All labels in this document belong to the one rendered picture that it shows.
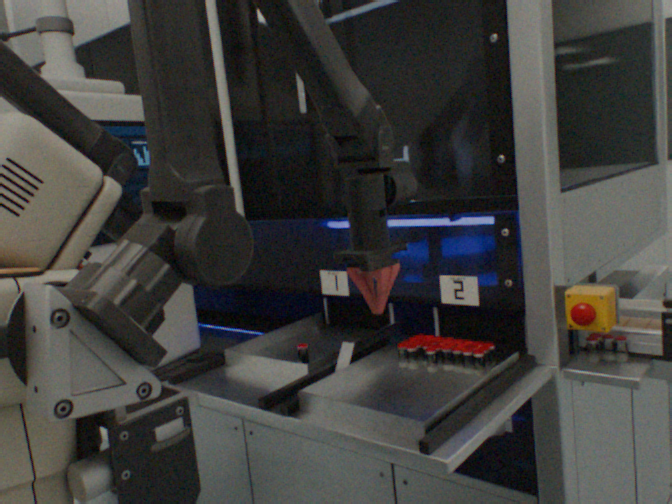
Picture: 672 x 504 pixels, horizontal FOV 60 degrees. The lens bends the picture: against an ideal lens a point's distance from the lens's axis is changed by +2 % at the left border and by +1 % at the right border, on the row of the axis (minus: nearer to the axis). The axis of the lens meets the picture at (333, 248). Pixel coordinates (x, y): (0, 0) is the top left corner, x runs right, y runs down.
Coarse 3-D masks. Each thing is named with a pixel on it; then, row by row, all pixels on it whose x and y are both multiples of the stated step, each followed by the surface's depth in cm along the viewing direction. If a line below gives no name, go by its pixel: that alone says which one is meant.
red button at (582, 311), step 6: (576, 306) 102; (582, 306) 101; (588, 306) 101; (570, 312) 103; (576, 312) 101; (582, 312) 101; (588, 312) 100; (594, 312) 101; (576, 318) 102; (582, 318) 101; (588, 318) 100; (594, 318) 101; (582, 324) 101; (588, 324) 101
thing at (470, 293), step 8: (440, 280) 122; (448, 280) 121; (456, 280) 119; (464, 280) 118; (472, 280) 117; (448, 288) 121; (464, 288) 119; (472, 288) 117; (448, 296) 121; (464, 296) 119; (472, 296) 118; (456, 304) 120; (464, 304) 119; (472, 304) 118
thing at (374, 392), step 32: (384, 352) 121; (320, 384) 106; (352, 384) 111; (384, 384) 109; (416, 384) 108; (448, 384) 106; (480, 384) 98; (352, 416) 94; (384, 416) 90; (416, 416) 94; (448, 416) 90
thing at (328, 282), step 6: (324, 276) 143; (330, 276) 142; (342, 276) 139; (324, 282) 144; (330, 282) 142; (342, 282) 140; (324, 288) 144; (330, 288) 143; (342, 288) 140; (348, 288) 139; (330, 294) 143; (336, 294) 142; (342, 294) 140; (348, 294) 139
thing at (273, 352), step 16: (304, 320) 152; (320, 320) 157; (272, 336) 143; (288, 336) 147; (304, 336) 147; (320, 336) 146; (336, 336) 144; (352, 336) 143; (368, 336) 131; (224, 352) 132; (240, 352) 129; (256, 352) 138; (272, 352) 137; (288, 352) 135; (320, 352) 133; (336, 352) 122; (256, 368) 125; (272, 368) 122; (288, 368) 119; (304, 368) 116
